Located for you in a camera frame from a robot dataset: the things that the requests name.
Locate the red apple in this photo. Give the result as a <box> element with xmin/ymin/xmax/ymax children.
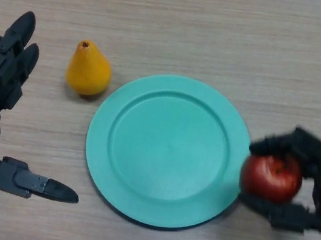
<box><xmin>236</xmin><ymin>150</ymin><xmax>306</xmax><ymax>207</ymax></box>

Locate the green round plate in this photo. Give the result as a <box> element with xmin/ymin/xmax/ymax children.
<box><xmin>73</xmin><ymin>62</ymin><xmax>262</xmax><ymax>240</ymax></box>

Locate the yellow pear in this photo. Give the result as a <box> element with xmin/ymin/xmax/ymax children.
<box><xmin>62</xmin><ymin>37</ymin><xmax>117</xmax><ymax>100</ymax></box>

